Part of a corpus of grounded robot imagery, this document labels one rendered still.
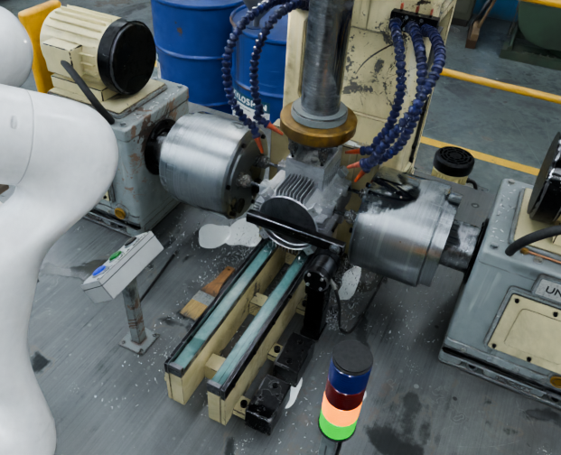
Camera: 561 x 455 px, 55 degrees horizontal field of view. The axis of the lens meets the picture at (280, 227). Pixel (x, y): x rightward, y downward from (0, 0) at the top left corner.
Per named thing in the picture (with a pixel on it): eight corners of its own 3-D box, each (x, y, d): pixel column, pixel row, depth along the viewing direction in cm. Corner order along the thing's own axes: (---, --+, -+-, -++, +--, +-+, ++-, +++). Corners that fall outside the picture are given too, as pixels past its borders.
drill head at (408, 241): (345, 215, 150) (359, 137, 134) (494, 265, 137) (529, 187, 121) (309, 271, 132) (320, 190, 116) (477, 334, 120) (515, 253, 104)
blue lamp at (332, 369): (336, 354, 84) (340, 336, 81) (373, 370, 82) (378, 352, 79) (322, 384, 79) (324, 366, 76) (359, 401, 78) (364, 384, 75)
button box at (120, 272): (145, 254, 121) (132, 235, 119) (164, 247, 117) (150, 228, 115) (94, 304, 109) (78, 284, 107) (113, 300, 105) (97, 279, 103)
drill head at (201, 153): (173, 157, 167) (167, 82, 151) (279, 192, 156) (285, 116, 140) (122, 199, 150) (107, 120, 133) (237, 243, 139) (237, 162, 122)
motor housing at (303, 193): (285, 199, 153) (289, 142, 141) (347, 220, 147) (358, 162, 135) (251, 240, 139) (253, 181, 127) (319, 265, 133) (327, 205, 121)
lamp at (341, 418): (330, 387, 89) (332, 371, 86) (363, 402, 88) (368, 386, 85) (315, 416, 85) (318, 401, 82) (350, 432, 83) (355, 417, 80)
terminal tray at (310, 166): (303, 158, 142) (304, 134, 137) (340, 170, 139) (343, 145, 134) (283, 181, 133) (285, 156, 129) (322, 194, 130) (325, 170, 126)
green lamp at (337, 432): (326, 402, 92) (330, 387, 89) (359, 416, 91) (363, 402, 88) (313, 431, 88) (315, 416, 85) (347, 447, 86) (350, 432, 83)
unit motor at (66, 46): (87, 125, 172) (59, -12, 145) (172, 154, 162) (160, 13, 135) (25, 165, 154) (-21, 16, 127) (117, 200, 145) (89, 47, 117)
